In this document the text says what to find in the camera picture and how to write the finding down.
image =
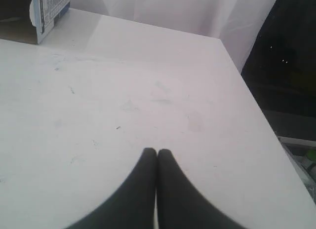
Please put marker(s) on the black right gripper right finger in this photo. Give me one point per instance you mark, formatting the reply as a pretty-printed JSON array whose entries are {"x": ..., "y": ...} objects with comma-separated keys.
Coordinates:
[{"x": 180, "y": 205}]

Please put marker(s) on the printed cardboard box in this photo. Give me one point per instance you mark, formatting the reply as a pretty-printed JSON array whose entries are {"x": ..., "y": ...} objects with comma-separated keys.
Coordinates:
[{"x": 29, "y": 21}]

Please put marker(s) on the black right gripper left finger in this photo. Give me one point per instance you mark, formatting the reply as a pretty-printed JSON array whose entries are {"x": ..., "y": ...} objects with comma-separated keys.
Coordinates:
[{"x": 132, "y": 205}]

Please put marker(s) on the white backdrop curtain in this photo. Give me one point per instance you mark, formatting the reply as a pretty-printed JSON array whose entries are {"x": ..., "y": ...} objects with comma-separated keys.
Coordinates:
[{"x": 235, "y": 22}]

